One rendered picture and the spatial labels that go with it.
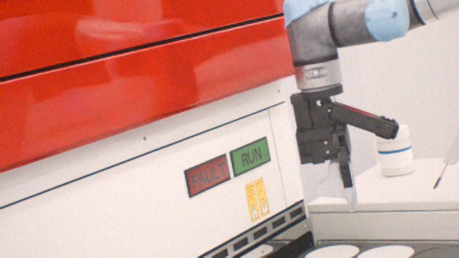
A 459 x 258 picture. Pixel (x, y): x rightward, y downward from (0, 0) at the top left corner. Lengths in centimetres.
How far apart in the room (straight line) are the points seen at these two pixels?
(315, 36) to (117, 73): 32
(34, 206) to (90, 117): 14
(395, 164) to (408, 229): 23
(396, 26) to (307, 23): 14
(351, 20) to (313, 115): 17
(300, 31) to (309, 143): 18
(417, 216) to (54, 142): 73
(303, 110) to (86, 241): 41
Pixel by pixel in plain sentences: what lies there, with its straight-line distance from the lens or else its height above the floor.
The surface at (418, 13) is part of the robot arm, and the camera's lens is 151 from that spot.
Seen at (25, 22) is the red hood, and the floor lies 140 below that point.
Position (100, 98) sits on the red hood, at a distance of 130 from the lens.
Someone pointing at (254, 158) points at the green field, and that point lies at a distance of 165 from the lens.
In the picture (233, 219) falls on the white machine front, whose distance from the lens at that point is 160.
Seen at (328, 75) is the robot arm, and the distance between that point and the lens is 144.
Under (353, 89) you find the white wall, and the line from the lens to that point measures 503.
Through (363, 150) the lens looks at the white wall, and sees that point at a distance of 507.
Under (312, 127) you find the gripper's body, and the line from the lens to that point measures 147.
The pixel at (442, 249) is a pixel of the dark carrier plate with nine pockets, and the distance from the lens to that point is 160.
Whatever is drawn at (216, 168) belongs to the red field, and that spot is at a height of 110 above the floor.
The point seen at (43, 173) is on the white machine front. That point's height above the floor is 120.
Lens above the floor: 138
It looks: 8 degrees down
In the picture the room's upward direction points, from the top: 11 degrees counter-clockwise
